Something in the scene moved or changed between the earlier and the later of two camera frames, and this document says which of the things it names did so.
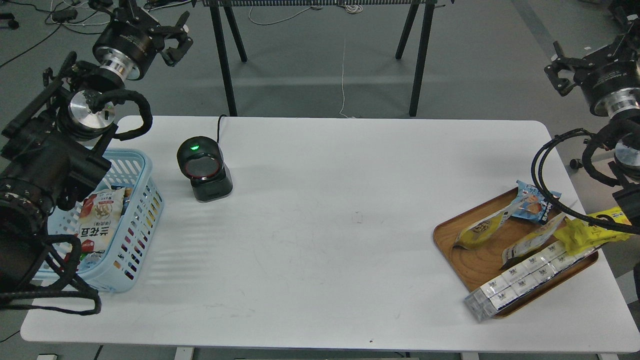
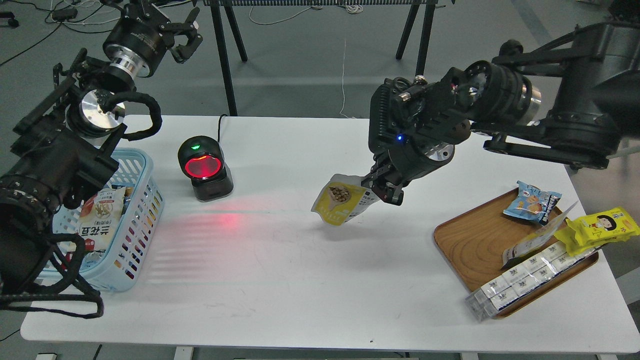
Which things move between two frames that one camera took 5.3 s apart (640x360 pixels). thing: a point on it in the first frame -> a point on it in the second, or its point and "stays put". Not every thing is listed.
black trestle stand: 423,9 stays put
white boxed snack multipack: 490,295 stays put
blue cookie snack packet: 531,204 stays put
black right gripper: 609,79 -> 413,123
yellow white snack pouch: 482,230 -> 343,197
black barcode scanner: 201,159 stays put
